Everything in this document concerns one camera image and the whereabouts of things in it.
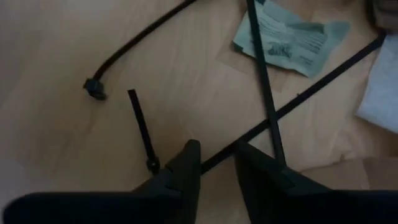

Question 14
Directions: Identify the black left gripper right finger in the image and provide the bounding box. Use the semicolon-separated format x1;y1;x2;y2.
233;141;331;224

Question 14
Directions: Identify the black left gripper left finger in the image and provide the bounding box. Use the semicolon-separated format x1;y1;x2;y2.
134;139;202;224

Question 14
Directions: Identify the green printed paper packet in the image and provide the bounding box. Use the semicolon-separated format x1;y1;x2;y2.
232;0;351;78

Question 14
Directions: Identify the white fluffy padding sheet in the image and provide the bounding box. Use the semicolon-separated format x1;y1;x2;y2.
356;32;398;134

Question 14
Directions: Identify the black zip tie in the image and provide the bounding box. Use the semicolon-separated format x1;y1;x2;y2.
127;88;161;174

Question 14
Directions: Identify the black cable with connector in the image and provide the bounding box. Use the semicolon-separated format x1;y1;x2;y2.
82;0;197;101

